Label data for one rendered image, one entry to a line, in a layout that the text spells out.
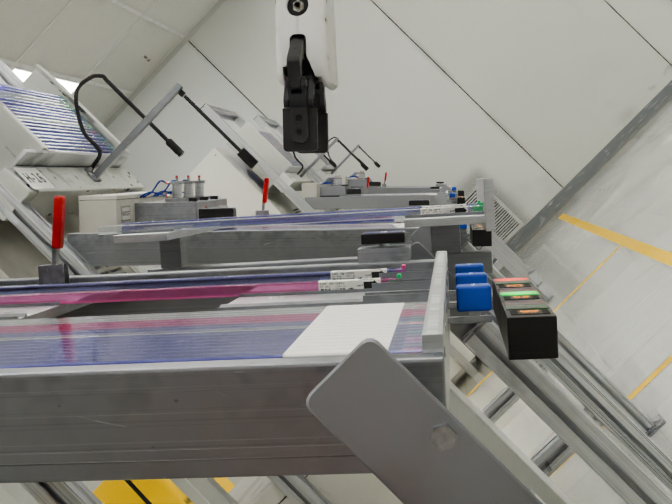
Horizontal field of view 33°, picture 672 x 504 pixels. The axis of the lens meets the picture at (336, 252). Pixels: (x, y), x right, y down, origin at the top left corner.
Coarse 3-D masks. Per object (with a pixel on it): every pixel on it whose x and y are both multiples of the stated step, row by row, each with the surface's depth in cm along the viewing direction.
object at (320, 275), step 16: (304, 272) 121; (320, 272) 120; (0, 288) 124; (16, 288) 124; (32, 288) 124; (48, 288) 123; (64, 288) 123; (80, 288) 123; (96, 288) 123; (112, 288) 123; (128, 288) 122
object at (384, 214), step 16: (480, 208) 144; (144, 224) 148; (160, 224) 148; (176, 224) 148; (192, 224) 148; (208, 224) 147; (224, 224) 147; (240, 224) 147; (256, 224) 147; (272, 224) 147; (288, 224) 146
